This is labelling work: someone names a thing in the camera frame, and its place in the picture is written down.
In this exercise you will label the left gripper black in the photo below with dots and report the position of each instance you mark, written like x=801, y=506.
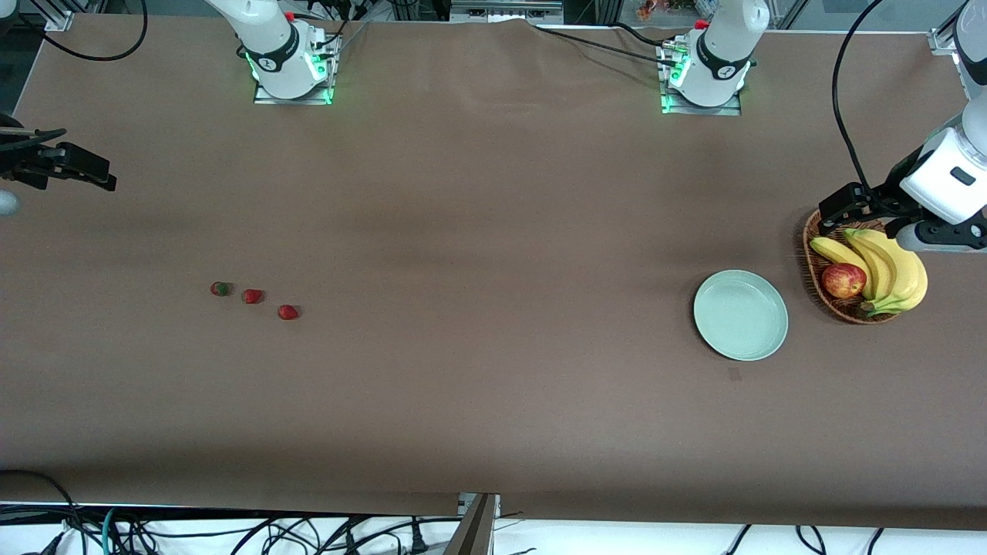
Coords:
x=884, y=200

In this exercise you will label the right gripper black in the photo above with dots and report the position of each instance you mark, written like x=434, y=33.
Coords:
x=15, y=163

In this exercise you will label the red strawberry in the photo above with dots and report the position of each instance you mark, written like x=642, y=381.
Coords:
x=221, y=289
x=252, y=296
x=288, y=312

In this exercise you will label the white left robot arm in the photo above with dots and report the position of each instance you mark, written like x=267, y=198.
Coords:
x=725, y=46

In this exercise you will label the pale green round plate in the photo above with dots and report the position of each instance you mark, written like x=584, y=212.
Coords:
x=740, y=316

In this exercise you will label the yellow banana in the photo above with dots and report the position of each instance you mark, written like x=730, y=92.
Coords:
x=879, y=270
x=837, y=250
x=914, y=281

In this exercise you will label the red apple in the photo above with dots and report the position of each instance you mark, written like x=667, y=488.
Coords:
x=843, y=280

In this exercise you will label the brown wicker basket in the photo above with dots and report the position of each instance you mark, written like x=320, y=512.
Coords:
x=840, y=310

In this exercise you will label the orange red toy items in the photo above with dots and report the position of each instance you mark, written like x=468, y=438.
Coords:
x=648, y=9

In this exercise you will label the brown table cover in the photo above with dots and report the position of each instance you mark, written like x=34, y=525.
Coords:
x=493, y=231

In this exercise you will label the grey metal box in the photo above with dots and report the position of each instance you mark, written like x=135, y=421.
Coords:
x=501, y=9

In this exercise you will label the aluminium frame profile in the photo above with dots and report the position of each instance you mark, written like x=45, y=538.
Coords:
x=58, y=19
x=942, y=42

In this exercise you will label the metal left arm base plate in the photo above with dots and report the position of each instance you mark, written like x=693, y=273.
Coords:
x=725, y=111

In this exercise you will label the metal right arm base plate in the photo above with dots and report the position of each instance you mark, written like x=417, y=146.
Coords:
x=308, y=101

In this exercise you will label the brown wooden post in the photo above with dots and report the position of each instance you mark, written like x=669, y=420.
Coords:
x=474, y=532

